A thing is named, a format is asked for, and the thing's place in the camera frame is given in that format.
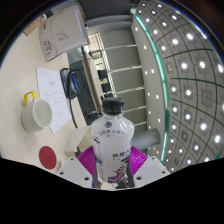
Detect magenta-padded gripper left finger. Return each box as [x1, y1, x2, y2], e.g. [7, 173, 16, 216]
[55, 145, 100, 189]

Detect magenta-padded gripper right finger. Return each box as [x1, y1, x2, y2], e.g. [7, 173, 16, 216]
[125, 145, 171, 189]

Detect clear black-capped drink bottle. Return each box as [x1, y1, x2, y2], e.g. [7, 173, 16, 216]
[90, 96, 136, 184]

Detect flat round red coaster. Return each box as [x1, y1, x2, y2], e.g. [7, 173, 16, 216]
[38, 145, 58, 171]

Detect white printed paper sheet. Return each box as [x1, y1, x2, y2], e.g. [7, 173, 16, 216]
[35, 66, 73, 135]

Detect round white ceiling lights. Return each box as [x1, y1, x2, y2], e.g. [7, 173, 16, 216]
[133, 1, 224, 168]

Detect brown cardboard piece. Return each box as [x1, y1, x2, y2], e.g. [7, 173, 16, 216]
[22, 15, 43, 37]

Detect black cable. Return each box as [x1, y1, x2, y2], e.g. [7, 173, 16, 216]
[66, 69, 84, 130]

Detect white mug with yellow handle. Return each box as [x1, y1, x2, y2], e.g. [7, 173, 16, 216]
[20, 90, 54, 134]

